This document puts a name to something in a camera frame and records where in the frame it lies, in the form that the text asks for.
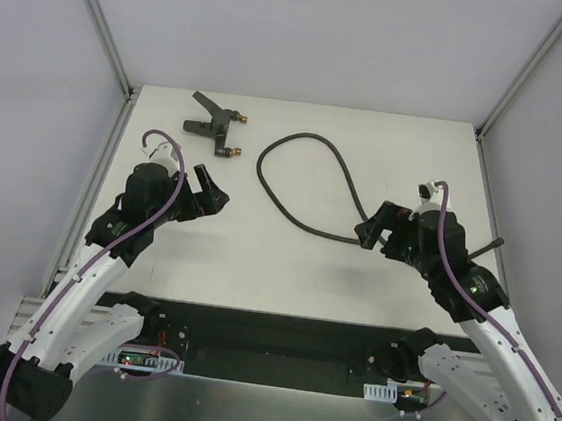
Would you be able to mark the aluminium frame post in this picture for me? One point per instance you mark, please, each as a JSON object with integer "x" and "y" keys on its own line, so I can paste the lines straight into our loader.
{"x": 527, "y": 70}
{"x": 108, "y": 45}

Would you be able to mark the right aluminium frame post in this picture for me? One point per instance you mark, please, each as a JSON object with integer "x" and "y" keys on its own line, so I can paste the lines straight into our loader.
{"x": 527, "y": 70}

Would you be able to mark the left white cable duct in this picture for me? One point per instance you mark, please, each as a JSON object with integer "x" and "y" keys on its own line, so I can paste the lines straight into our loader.
{"x": 142, "y": 361}

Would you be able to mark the white cable duct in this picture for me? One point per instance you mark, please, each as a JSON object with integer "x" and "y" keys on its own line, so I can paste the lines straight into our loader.
{"x": 142, "y": 361}
{"x": 392, "y": 393}

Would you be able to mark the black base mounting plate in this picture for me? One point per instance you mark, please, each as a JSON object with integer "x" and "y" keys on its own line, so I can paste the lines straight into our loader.
{"x": 290, "y": 352}

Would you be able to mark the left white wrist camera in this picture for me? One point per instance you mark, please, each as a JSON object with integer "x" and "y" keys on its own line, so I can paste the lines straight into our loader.
{"x": 165, "y": 155}

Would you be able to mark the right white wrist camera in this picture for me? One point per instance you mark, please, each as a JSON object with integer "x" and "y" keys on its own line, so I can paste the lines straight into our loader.
{"x": 434, "y": 196}

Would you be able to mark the right white cable duct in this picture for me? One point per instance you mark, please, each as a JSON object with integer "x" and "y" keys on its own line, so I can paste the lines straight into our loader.
{"x": 392, "y": 393}

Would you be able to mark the left aluminium frame post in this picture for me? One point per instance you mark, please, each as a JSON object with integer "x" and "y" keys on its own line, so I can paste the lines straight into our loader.
{"x": 108, "y": 45}

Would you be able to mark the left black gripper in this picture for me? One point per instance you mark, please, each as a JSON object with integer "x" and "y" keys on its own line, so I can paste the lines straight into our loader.
{"x": 192, "y": 200}

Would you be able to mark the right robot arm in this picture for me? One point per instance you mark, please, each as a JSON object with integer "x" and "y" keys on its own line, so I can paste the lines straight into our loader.
{"x": 434, "y": 245}

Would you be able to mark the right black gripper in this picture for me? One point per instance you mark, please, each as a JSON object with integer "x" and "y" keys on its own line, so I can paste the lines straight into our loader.
{"x": 392, "y": 230}

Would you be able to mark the dark grey faucet mixer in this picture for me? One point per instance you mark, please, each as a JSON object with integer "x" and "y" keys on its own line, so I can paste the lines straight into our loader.
{"x": 217, "y": 128}

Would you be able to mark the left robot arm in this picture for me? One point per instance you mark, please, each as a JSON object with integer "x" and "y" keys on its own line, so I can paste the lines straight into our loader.
{"x": 41, "y": 362}

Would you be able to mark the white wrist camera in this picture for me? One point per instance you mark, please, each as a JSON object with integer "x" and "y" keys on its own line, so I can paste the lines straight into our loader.
{"x": 165, "y": 155}
{"x": 434, "y": 196}

